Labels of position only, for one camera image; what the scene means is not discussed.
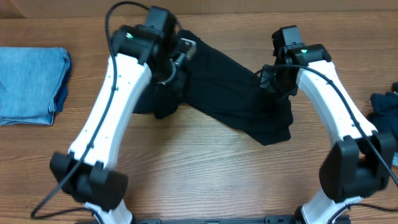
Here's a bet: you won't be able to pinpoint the black garment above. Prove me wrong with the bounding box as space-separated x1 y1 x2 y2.
133 30 294 146

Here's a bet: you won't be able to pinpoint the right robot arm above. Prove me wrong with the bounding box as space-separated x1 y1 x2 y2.
258 26 397 224

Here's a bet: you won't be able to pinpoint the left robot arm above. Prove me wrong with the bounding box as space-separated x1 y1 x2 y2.
50 6 196 223

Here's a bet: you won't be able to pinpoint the dark navy garment pile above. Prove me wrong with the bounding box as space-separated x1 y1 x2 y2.
367 82 397 139

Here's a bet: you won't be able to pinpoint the light denim fabric piece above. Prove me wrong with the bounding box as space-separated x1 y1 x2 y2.
392 152 398 167

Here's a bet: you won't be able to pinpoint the folded light blue jeans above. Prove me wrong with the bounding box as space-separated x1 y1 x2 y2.
1 47 72 126

